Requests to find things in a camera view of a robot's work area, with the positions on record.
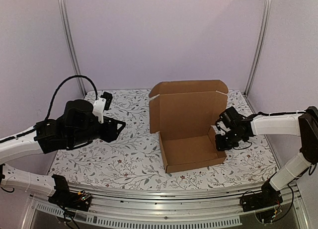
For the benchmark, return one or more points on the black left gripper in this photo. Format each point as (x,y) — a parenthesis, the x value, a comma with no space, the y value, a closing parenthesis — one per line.
(110,134)

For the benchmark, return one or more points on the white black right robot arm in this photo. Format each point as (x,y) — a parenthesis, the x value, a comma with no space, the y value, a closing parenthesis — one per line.
(293,136)

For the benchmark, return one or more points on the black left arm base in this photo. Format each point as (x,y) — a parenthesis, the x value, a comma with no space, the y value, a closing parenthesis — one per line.
(64,198)

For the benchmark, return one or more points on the aluminium frame post left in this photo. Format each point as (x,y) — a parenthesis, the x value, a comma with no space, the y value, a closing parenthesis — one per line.
(68,36)

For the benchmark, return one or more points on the aluminium frame post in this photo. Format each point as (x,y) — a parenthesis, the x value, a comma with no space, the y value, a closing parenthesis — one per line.
(259,46)
(68,36)

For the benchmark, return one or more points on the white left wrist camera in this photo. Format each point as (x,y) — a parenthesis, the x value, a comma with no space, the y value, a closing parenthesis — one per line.
(102,104)

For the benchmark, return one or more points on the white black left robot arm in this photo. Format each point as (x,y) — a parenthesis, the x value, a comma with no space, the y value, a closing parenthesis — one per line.
(18,155)

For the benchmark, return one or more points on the aluminium frame post right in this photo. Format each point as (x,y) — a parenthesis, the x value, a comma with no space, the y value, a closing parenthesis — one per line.
(259,46)

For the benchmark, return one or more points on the brown cardboard box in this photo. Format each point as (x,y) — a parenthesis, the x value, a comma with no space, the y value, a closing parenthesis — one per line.
(183,114)

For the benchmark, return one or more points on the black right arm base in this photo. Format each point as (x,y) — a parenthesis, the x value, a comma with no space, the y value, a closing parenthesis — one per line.
(251,201)

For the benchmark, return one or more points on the aluminium front rail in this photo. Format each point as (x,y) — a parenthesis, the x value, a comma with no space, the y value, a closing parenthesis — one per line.
(189,209)

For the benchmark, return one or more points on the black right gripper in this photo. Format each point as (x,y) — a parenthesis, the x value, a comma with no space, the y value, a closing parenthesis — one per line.
(224,140)

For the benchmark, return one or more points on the floral patterned table mat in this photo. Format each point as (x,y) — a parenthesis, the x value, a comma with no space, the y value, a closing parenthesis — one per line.
(134,160)

